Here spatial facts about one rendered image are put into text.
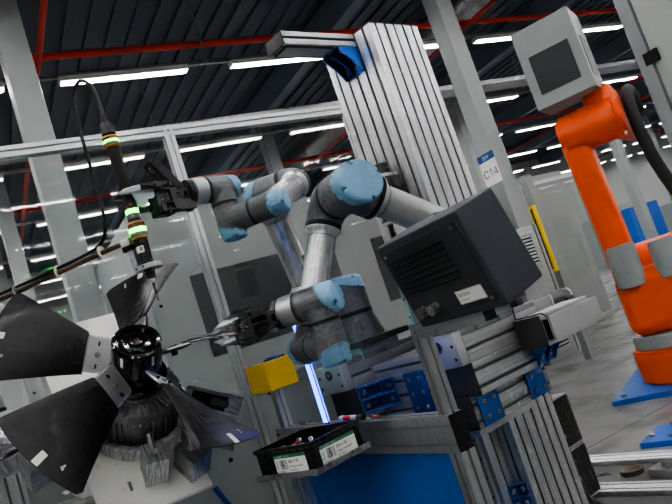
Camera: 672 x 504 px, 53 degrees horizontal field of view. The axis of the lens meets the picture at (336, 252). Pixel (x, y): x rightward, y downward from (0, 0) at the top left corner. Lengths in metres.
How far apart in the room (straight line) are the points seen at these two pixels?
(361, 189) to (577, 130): 3.81
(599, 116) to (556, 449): 3.34
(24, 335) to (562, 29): 4.40
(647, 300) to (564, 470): 2.85
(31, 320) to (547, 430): 1.59
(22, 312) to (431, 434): 1.03
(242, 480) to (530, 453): 1.01
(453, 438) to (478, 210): 0.50
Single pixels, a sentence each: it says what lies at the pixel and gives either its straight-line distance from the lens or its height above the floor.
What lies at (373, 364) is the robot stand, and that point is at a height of 0.95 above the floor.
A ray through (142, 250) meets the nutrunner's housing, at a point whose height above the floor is 1.44.
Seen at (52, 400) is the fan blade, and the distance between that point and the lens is 1.61.
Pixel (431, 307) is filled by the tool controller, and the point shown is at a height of 1.08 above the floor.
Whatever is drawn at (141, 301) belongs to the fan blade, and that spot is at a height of 1.33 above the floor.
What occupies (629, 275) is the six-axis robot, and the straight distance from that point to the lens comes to 5.05.
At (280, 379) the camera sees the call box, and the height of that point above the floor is 1.01.
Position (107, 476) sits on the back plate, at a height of 0.94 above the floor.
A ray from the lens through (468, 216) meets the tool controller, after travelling 1.20.
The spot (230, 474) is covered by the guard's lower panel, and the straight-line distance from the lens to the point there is 2.55.
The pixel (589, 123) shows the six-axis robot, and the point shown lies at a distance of 5.31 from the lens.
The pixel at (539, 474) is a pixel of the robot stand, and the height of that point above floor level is 0.47.
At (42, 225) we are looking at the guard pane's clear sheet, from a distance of 2.53.
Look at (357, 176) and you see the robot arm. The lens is 1.64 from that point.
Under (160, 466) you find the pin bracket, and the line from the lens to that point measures 1.72.
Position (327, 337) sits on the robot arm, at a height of 1.09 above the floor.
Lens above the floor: 1.10
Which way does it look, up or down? 6 degrees up
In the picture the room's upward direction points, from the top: 18 degrees counter-clockwise
